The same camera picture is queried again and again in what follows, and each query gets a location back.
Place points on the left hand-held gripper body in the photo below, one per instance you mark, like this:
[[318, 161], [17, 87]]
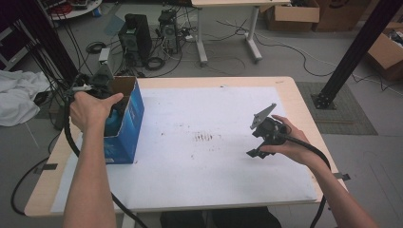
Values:
[[98, 84]]

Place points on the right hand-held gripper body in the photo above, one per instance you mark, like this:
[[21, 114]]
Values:
[[271, 131]]

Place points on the blue cardboard box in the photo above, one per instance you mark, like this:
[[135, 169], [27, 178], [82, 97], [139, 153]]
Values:
[[130, 126]]

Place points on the person's left hand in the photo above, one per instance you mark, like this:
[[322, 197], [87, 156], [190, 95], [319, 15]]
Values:
[[90, 110]]

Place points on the person's right hand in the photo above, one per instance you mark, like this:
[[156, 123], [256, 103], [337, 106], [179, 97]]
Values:
[[297, 142]]

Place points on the white power supply unit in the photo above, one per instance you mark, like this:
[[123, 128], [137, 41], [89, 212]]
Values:
[[104, 54]]

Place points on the white paper sheet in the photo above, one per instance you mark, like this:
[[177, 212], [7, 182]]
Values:
[[206, 177]]

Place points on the black computer tower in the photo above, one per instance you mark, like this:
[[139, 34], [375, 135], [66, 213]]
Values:
[[138, 36]]

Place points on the person's dark trousers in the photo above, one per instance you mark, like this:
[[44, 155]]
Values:
[[221, 219]]

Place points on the round white table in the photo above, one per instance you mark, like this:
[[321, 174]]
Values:
[[79, 11]]

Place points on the black tape strip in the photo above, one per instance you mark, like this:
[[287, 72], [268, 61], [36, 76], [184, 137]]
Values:
[[343, 176], [47, 167]]

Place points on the white cloth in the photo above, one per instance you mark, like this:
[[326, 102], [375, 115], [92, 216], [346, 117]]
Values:
[[19, 95]]

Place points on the grey floor mat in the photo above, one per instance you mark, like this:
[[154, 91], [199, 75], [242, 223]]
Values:
[[351, 117]]

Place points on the open computer case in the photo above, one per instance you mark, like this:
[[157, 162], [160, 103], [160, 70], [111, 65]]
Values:
[[168, 30]]

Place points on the white desk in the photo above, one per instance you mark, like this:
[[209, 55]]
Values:
[[201, 38]]

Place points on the large brown cardboard box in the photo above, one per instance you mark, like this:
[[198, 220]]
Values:
[[342, 14]]

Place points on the open brown cardboard box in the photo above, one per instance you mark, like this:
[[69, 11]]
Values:
[[385, 52]]

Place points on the white metal frame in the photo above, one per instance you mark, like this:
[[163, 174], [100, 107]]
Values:
[[14, 52]]

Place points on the black metal post with base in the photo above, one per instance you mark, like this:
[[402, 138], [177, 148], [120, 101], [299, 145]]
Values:
[[358, 50]]

